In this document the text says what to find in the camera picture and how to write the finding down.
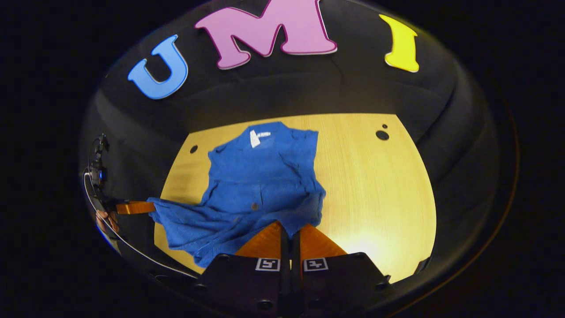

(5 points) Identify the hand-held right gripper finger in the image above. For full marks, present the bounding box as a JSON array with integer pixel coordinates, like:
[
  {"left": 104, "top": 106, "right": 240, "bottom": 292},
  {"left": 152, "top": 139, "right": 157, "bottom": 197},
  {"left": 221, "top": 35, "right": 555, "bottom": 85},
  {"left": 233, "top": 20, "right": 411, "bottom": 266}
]
[
  {"left": 291, "top": 223, "right": 394, "bottom": 318},
  {"left": 193, "top": 221, "right": 293, "bottom": 318}
]

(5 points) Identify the blue corduroy jacket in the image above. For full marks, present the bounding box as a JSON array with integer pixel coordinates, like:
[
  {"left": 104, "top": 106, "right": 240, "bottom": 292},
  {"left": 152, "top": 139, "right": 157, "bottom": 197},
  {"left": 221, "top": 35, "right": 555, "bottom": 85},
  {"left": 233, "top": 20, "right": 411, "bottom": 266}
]
[{"left": 148, "top": 121, "right": 327, "bottom": 269}]

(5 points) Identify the black backdrop cloth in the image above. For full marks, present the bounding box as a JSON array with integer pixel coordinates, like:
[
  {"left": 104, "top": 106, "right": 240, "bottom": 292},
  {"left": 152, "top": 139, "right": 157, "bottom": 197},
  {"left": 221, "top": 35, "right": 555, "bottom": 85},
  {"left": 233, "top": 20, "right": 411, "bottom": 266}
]
[{"left": 79, "top": 0, "right": 501, "bottom": 292}]

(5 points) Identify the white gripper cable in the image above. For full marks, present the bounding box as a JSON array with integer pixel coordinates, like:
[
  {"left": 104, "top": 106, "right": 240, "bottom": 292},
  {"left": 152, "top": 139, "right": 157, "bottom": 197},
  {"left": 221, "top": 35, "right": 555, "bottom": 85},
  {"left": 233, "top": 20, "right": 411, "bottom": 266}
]
[{"left": 83, "top": 169, "right": 198, "bottom": 280}]

